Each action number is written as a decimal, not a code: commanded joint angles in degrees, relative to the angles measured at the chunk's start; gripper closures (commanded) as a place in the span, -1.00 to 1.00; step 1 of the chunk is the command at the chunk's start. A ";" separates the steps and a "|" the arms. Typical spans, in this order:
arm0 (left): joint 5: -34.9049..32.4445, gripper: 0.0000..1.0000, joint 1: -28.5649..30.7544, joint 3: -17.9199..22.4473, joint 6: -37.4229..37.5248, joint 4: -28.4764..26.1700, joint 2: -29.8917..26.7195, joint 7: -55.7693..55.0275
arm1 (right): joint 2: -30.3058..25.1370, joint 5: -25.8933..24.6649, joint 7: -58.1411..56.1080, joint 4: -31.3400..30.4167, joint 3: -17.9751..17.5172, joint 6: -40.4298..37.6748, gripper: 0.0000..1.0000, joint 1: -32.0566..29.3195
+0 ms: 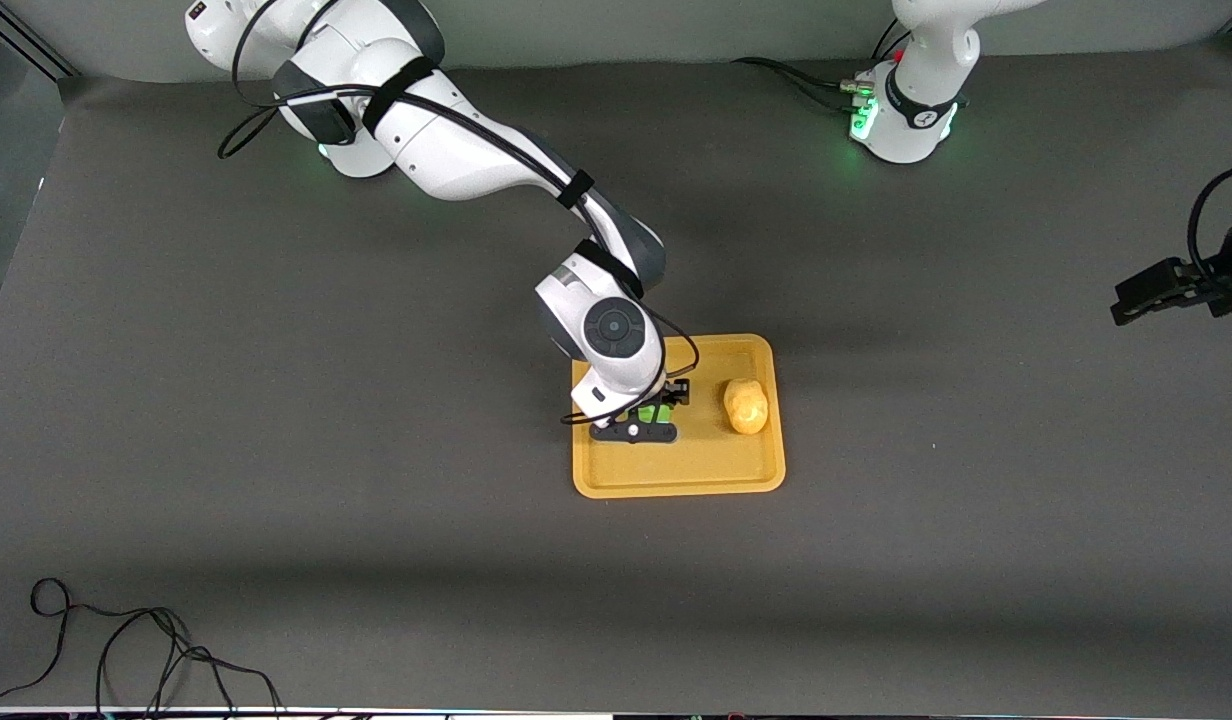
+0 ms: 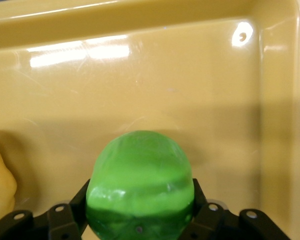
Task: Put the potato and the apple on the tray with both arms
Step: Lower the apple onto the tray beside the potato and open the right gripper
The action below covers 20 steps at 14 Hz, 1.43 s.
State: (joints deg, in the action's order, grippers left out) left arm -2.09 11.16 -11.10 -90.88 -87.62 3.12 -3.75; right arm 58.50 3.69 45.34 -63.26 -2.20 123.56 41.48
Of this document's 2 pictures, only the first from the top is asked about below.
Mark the dark grey table mat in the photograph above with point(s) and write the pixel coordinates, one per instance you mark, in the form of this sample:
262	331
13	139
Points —
876	600

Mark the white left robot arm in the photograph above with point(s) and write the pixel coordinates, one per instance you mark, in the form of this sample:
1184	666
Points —
921	60

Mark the yellow potato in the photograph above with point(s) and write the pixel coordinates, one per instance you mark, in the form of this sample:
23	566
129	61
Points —
747	408

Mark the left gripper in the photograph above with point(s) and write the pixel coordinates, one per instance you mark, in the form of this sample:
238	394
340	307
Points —
1219	281

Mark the orange plastic tray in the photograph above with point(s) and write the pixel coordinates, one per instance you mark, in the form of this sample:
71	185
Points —
676	465

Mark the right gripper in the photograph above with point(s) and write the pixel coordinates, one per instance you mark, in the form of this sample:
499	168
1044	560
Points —
675	392

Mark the green apple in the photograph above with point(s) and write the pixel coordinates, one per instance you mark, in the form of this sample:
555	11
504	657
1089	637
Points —
662	412

